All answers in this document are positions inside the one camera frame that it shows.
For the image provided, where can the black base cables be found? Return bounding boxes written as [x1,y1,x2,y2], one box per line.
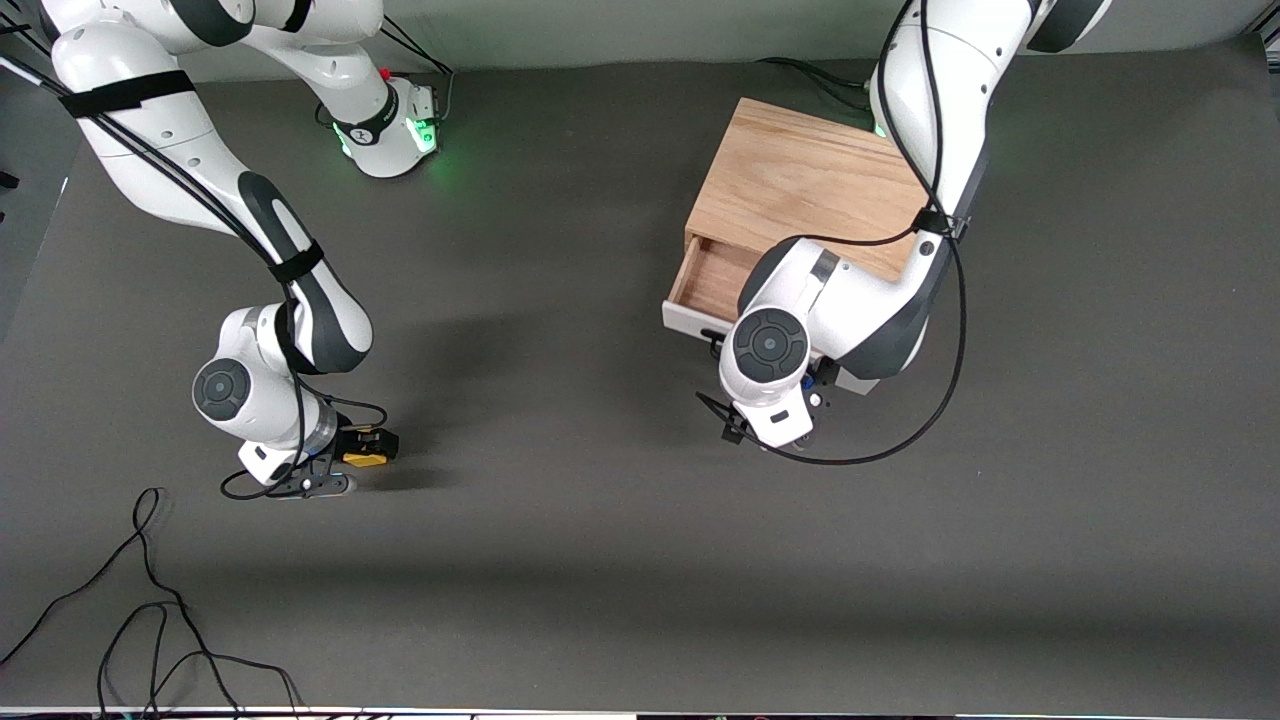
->
[365,14,457,128]
[755,55,883,117]

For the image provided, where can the wooden drawer cabinet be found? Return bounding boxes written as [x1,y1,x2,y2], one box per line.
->
[685,97,947,287]

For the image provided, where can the black left base cables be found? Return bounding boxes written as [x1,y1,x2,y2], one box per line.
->
[755,55,883,117]

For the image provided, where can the thin black loose cable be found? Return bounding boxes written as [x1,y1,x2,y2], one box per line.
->
[97,601,304,719]
[0,487,244,719]

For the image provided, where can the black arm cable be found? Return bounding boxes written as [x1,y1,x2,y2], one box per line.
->
[0,50,389,502]
[696,0,970,467]

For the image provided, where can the black right base cables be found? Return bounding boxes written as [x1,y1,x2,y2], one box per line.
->
[365,14,457,128]

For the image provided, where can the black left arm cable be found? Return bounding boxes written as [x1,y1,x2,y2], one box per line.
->
[696,0,970,467]

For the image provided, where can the white drawer with black handle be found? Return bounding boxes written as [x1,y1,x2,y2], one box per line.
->
[662,234,883,397]

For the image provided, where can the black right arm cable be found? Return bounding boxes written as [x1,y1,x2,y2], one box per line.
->
[0,50,389,502]

